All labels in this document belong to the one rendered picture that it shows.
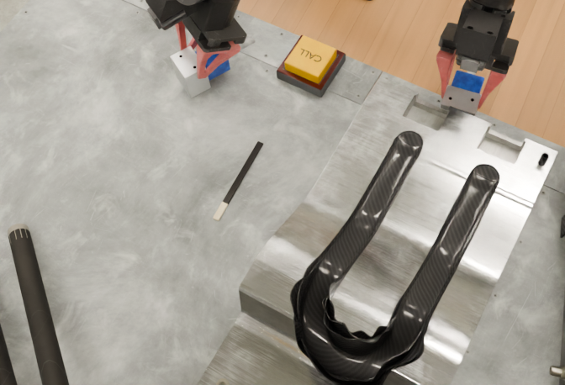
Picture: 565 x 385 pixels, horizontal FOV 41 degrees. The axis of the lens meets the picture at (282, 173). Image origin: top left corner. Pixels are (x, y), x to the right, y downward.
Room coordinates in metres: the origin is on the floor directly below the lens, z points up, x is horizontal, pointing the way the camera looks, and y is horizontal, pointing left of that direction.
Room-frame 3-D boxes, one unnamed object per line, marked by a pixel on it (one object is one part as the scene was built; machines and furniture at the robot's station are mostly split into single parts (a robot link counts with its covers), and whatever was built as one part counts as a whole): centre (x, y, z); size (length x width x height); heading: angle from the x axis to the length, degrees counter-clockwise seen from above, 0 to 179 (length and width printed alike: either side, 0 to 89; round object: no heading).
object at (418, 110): (0.53, -0.21, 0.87); 0.05 x 0.05 x 0.04; 53
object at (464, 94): (0.61, -0.29, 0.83); 0.13 x 0.05 x 0.05; 151
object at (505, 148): (0.47, -0.29, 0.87); 0.05 x 0.05 x 0.04; 53
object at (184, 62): (0.72, 0.08, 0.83); 0.13 x 0.05 x 0.05; 115
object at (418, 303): (0.33, -0.13, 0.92); 0.35 x 0.16 x 0.09; 143
